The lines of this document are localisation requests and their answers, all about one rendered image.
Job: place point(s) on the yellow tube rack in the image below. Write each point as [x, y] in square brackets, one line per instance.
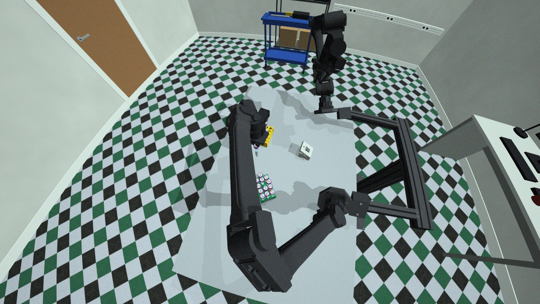
[270, 130]

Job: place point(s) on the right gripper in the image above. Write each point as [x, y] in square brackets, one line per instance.
[319, 69]

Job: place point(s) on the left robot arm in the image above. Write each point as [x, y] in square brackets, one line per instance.
[254, 249]

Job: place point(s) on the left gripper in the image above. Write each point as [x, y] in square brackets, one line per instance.
[257, 138]

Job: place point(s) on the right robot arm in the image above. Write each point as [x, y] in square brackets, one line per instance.
[333, 24]

